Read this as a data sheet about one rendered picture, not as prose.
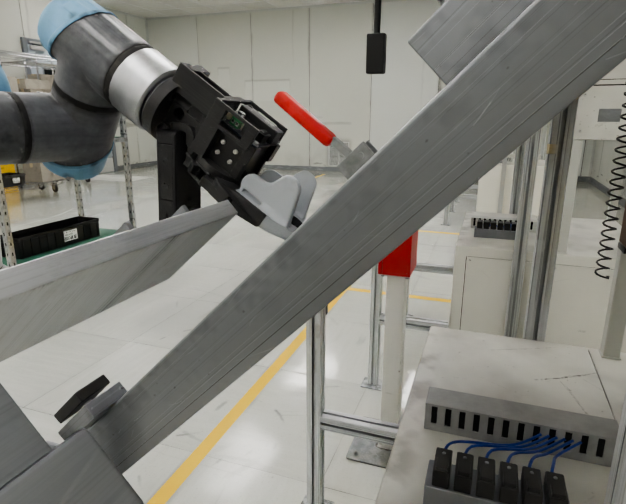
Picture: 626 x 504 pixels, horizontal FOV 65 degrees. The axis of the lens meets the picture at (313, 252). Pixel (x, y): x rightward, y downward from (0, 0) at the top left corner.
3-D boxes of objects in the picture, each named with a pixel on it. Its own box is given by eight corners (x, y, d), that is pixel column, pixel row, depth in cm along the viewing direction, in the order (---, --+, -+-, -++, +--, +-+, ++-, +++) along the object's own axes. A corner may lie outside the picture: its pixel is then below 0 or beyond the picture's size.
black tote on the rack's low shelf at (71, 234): (21, 259, 255) (17, 239, 252) (-3, 256, 260) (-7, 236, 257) (101, 235, 306) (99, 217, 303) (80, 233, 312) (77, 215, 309)
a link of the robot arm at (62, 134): (-7, 146, 57) (4, 61, 50) (86, 142, 65) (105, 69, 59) (24, 191, 54) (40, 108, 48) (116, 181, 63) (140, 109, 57)
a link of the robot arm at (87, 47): (84, 56, 59) (100, -13, 54) (150, 111, 57) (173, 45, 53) (24, 60, 52) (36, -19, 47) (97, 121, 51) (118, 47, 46)
